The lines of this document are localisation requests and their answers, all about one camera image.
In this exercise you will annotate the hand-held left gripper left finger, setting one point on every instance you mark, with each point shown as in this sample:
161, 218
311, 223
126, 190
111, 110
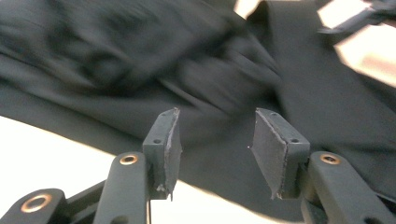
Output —
162, 146

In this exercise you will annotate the black pants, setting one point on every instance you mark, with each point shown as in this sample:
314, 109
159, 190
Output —
93, 62

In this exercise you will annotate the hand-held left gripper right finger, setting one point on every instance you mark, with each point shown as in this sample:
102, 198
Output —
277, 149

